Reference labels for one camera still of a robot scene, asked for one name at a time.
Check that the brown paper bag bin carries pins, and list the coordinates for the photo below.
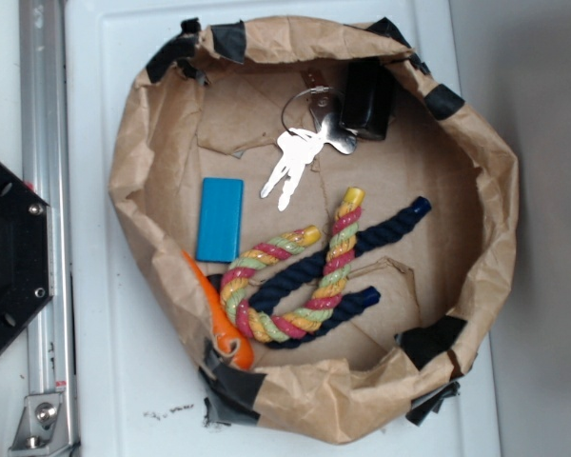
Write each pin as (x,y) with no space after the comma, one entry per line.
(437,234)

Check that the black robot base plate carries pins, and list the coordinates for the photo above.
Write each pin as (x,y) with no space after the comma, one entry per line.
(24,256)

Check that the metal corner bracket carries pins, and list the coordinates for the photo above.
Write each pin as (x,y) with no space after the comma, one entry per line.
(43,429)

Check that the aluminium rail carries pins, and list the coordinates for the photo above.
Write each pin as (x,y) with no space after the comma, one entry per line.
(45,160)

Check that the silver keys on ring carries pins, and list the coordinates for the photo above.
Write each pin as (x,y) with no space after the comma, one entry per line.
(300,146)

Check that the orange plastic tool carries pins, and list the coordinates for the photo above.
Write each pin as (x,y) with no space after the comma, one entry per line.
(229,341)

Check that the blue rectangular block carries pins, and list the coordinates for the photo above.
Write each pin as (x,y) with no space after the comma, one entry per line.
(220,220)

